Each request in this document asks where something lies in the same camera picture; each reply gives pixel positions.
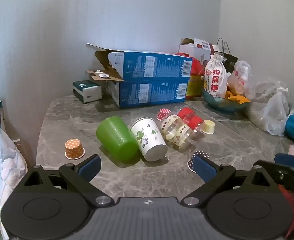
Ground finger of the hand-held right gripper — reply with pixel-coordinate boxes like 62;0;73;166
274;153;294;180

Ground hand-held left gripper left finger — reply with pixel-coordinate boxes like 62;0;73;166
22;154;115;208

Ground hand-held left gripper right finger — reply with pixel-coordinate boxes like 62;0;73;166
180;154;280;207

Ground white paper cup green print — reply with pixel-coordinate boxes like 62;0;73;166
130;117;168;162

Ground dark blue polka dot cup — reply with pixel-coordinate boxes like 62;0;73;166
187;151;210;173

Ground orange polka dot paper cup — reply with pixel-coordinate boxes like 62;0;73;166
65;139;85;160

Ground green plastic cup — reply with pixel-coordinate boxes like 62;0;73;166
96;116;139;162

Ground yellow small paper cup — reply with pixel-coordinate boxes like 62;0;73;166
200;120;215;135

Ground red polka dot paper cup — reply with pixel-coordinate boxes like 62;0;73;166
156;108;171;121

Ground clear jar red lid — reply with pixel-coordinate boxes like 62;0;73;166
160;107;196;140
173;116;205;152

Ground clear plastic bag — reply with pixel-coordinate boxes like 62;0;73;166
247;80;291;137

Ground teal bowl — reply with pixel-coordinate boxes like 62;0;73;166
202;89;251;113

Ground green white tissue box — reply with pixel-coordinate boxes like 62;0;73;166
72;80;102;103

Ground yellow snack packet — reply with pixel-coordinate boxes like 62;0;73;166
224;86;250;104

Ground red yellow package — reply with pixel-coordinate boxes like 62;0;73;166
176;52;205;98

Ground white plastic bag left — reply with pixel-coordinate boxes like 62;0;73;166
0;127;28;205

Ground blue carton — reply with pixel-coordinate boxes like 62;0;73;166
104;77;190;109

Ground white plastic bag orange print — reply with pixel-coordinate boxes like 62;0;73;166
227;60;252;99

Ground black paper bag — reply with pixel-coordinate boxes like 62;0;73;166
213;38;238;74

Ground blue carton open flaps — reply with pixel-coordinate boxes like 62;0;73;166
86;42;194;82

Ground white red cardboard box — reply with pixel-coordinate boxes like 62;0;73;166
179;37;221;63

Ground white drawstring pouch red print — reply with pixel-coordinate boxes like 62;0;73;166
203;53;228;98

